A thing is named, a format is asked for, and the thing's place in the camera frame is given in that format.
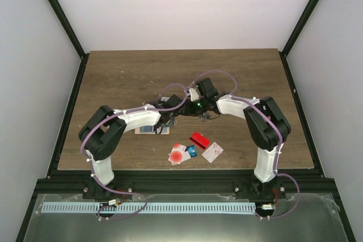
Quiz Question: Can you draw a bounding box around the beige leather card holder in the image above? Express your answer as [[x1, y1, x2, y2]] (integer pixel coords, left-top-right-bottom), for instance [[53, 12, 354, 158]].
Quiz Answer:
[[134, 119, 178, 135]]

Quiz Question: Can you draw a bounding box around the red card black stripe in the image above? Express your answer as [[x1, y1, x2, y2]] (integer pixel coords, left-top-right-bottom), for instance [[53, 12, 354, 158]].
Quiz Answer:
[[189, 132, 210, 150]]

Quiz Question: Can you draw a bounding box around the white card red circle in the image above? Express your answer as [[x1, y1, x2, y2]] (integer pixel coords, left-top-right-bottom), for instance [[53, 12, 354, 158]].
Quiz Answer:
[[168, 143, 191, 165]]

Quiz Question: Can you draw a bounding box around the white card pink pattern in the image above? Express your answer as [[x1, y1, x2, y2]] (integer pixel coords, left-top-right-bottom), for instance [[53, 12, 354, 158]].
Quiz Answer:
[[202, 142, 223, 163]]

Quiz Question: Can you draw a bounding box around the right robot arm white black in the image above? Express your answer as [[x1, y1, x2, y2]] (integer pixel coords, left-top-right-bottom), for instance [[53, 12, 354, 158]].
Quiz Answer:
[[181, 78, 291, 198]]

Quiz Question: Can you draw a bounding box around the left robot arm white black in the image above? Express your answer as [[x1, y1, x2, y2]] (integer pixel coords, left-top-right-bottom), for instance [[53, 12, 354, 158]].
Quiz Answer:
[[78, 95, 188, 199]]

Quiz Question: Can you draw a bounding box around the black VIP card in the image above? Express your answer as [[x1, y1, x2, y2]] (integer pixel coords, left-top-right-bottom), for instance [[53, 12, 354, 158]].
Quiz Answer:
[[199, 113, 211, 121]]

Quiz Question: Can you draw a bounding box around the blue white card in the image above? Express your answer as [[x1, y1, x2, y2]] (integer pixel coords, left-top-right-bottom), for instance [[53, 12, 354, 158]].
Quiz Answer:
[[186, 145, 197, 158]]

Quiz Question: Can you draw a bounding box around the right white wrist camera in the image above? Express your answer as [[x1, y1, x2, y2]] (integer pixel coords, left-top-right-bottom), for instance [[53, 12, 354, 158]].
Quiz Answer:
[[187, 87, 200, 101]]

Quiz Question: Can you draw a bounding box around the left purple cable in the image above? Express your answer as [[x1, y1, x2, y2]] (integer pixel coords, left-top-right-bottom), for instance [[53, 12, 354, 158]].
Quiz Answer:
[[80, 83, 188, 222]]

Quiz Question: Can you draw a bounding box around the black aluminium front rail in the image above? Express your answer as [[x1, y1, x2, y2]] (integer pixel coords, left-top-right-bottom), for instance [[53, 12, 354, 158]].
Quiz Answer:
[[35, 169, 337, 198]]

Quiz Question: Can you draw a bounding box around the light blue slotted cable duct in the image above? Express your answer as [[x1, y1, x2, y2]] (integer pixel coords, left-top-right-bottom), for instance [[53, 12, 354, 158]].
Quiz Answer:
[[41, 202, 256, 215]]

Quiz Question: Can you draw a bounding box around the right black frame post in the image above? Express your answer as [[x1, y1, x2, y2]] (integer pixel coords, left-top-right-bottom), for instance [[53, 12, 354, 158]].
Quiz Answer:
[[280, 0, 337, 56]]

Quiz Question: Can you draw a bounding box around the black frame post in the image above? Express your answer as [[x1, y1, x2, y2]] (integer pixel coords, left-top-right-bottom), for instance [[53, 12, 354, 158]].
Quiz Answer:
[[31, 0, 87, 58], [280, 0, 337, 56]]

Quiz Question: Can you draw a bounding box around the left black frame post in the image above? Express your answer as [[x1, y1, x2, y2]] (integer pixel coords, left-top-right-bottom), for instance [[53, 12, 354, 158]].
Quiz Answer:
[[31, 0, 87, 58]]

